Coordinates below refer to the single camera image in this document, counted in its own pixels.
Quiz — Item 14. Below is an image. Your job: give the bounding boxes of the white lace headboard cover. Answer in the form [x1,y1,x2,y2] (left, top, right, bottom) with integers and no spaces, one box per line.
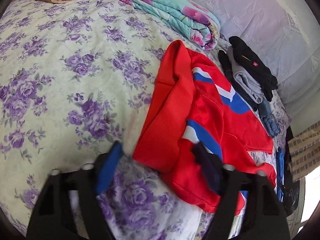
[192,0,319,117]

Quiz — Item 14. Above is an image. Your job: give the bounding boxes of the folded black garment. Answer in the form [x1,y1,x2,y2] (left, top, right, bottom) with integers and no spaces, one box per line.
[229,36,278,102]

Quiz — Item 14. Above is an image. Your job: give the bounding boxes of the brick pattern curtain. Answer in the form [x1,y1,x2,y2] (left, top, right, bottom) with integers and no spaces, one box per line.
[288,121,320,182]

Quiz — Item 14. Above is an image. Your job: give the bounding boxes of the folded blue jeans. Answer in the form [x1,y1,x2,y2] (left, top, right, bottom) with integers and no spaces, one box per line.
[258,99,280,138]

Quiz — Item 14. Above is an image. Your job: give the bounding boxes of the blue garment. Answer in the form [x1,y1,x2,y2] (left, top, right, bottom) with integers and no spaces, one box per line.
[276,147,284,202]

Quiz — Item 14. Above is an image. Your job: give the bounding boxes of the purple floral bedspread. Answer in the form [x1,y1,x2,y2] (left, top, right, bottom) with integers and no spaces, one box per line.
[1,0,212,239]

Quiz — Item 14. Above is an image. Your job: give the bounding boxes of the red pants with stripes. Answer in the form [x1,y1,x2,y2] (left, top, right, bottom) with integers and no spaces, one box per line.
[132,40,276,213]

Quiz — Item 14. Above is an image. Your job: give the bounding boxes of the folded floral turquoise quilt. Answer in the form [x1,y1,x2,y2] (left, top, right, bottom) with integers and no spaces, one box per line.
[120,0,221,50]

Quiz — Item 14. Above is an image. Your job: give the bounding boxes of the folded grey garment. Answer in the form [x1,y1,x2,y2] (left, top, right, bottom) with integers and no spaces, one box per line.
[227,46,264,104]

